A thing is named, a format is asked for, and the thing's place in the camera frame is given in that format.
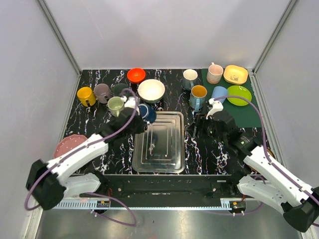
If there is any brown plate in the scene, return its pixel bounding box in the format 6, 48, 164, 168
267, 147, 275, 158

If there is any mauve grey mug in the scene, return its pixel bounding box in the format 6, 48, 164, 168
94, 83, 112, 104

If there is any dark green mat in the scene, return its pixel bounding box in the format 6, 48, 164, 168
201, 69, 261, 128

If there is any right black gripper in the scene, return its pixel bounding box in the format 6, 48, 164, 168
185, 114, 227, 144

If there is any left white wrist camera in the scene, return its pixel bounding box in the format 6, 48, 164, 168
121, 96, 140, 109

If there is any yellow square bowl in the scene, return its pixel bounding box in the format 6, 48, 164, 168
223, 65, 248, 85

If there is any orange bowl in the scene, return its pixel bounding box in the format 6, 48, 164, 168
127, 68, 146, 84

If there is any dark blue mug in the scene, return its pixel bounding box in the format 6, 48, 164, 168
139, 104, 157, 123

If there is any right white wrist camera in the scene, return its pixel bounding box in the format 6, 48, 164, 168
206, 98, 223, 120

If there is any pink cup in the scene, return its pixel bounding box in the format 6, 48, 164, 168
206, 62, 224, 84

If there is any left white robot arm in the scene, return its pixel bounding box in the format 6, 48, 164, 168
26, 108, 147, 210

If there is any yellow mug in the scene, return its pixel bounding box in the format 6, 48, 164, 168
77, 87, 96, 107

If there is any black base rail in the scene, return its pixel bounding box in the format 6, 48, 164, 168
79, 174, 257, 208

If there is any light green mug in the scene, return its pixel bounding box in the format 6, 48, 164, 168
107, 97, 124, 117

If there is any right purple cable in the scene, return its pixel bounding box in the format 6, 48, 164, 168
199, 96, 319, 228

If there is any pink dotted plate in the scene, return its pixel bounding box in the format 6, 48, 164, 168
53, 134, 87, 158

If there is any lime green plate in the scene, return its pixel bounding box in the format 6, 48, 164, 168
227, 85, 252, 107

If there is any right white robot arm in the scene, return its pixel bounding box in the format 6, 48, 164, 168
190, 111, 319, 233

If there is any white green bowl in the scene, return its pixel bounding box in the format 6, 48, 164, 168
138, 79, 165, 104

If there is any silver metal tray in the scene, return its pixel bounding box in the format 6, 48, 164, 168
132, 111, 185, 173

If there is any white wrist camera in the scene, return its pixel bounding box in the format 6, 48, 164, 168
206, 98, 223, 120
121, 96, 140, 109

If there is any grey blue faceted mug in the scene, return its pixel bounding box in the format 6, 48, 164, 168
182, 69, 198, 91

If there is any blue butterfly mug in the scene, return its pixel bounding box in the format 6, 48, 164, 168
189, 85, 207, 112

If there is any dark green mug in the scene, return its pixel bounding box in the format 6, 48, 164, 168
113, 84, 129, 97

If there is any light blue plastic cup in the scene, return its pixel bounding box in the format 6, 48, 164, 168
211, 86, 228, 99

